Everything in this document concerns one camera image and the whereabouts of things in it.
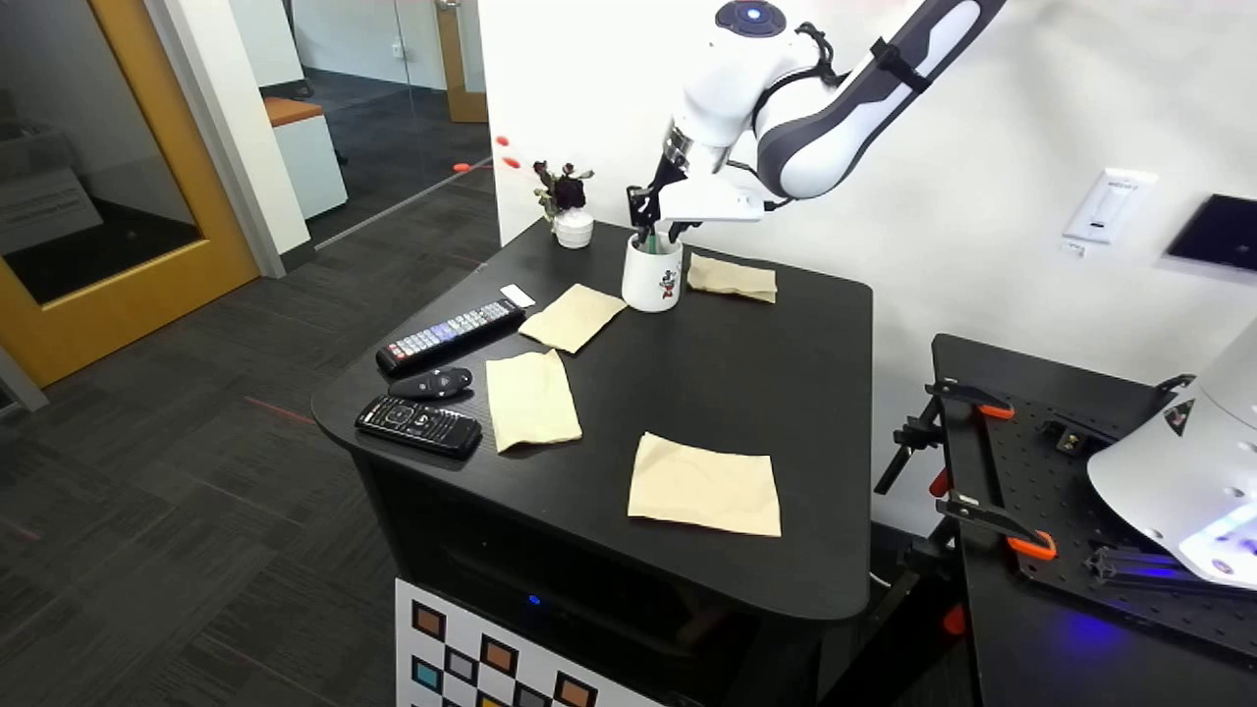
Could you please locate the beige napkin near table edge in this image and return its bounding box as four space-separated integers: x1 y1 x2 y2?
629 430 782 536

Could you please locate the black perforated side table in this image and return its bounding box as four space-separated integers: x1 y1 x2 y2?
932 335 1257 707

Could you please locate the small black oval remote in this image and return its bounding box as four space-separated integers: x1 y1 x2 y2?
388 363 471 404

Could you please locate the black remote with buttons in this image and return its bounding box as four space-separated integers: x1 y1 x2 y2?
358 395 485 458

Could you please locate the orange black clamp upper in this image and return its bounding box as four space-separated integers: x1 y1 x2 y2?
874 376 1017 496

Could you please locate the small white card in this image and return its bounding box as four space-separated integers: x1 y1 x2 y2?
498 282 536 310

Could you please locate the white patterned mug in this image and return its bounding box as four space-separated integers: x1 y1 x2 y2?
620 239 684 312

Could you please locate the beige napkin behind mug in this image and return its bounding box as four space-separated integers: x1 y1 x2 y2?
689 255 778 302

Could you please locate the orange black clamp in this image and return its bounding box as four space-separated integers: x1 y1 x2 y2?
935 489 1056 560
874 376 1017 496

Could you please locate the beige napkin near long remote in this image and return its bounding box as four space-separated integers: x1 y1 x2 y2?
522 282 624 354

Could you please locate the colour checker calibration board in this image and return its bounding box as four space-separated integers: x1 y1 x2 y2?
395 578 661 707

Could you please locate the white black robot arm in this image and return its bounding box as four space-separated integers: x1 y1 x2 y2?
624 0 1005 242

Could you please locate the orange black clamp lower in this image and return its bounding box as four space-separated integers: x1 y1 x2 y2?
935 489 1056 560

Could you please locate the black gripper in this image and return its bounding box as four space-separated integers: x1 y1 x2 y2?
624 185 689 242

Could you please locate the white wall switch plate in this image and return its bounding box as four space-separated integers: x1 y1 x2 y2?
1064 167 1154 247

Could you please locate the beige napkin near remotes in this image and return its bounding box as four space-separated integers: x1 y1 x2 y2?
489 354 583 452

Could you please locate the long black remote control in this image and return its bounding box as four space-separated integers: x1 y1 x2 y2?
378 298 526 376

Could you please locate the white dome lamp device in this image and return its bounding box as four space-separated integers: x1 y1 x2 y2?
1090 323 1257 587

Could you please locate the white vase with flowers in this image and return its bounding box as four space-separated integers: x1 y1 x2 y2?
498 136 595 251

